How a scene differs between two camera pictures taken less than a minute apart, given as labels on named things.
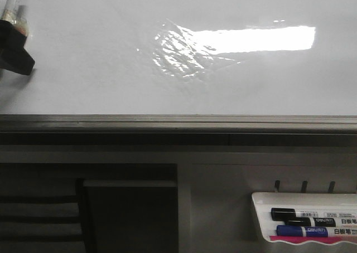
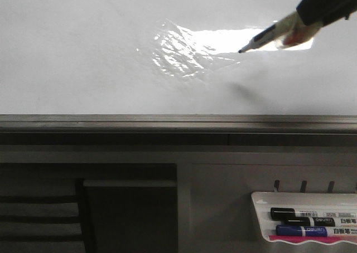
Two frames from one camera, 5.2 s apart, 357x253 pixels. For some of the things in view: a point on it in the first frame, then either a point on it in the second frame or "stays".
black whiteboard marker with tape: x=15 y=12 to x=297 y=27
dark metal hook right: x=331 y=186 stays
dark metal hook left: x=277 y=185 stays
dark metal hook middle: x=304 y=186 stays
